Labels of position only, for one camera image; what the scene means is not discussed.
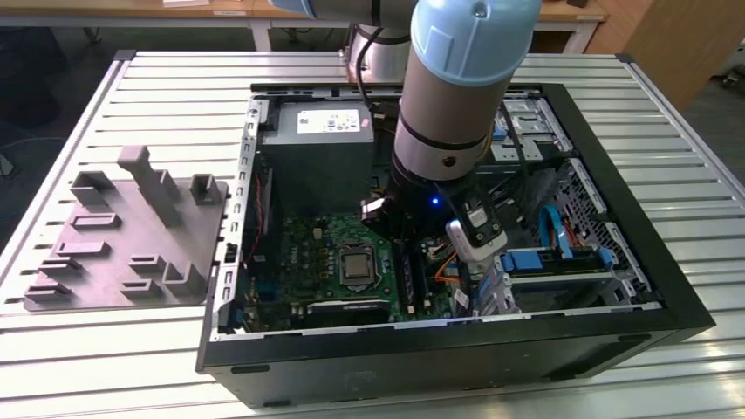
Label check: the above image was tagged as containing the silver CPU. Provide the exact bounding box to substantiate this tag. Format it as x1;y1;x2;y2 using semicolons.
342;253;378;281

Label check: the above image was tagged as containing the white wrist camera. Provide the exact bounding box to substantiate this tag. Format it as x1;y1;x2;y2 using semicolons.
445;217;509;263

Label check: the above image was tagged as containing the black camera bracket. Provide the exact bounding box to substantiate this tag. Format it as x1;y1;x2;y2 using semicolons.
447;182;509;251

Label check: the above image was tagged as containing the grey power supply unit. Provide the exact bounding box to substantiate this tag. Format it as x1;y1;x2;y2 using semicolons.
259;102;378;215

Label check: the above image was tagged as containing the black RAM slot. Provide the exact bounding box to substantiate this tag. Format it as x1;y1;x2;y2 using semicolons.
391;237;410;313

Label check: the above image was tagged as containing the green motherboard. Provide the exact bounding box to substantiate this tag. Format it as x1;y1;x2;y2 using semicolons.
242;208;465;333

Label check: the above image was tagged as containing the metal drive cage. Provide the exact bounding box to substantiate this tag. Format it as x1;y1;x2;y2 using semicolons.
492;95;575;166

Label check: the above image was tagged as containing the black graphics card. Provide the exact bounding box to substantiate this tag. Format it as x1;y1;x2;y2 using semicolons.
306;296;392;326

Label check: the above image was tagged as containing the blue flat data wire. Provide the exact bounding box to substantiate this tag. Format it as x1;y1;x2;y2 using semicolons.
539;203;576;259

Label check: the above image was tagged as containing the orange wire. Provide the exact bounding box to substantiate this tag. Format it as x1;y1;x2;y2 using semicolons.
435;260;467;285

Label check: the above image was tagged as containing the black PC case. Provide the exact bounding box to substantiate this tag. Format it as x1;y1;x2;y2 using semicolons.
195;81;717;410

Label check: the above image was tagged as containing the wooden desk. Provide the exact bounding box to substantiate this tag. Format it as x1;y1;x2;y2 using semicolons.
0;0;611;54

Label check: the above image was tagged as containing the CPU socket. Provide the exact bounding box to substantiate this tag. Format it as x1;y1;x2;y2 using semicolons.
336;243;386;292

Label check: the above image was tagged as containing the hard disk in blue carrier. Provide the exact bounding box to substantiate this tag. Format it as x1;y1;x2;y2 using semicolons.
500;246;616;276

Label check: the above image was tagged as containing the red wire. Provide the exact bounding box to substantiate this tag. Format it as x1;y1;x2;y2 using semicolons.
243;172;274;265

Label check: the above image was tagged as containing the metal disk bay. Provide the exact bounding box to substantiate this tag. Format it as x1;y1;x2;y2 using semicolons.
493;251;665;313

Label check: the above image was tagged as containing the wooden cabinet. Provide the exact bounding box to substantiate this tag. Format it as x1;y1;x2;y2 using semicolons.
587;0;745;110

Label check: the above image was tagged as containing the grey parts rack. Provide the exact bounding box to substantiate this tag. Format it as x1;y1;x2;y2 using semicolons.
23;145;232;312

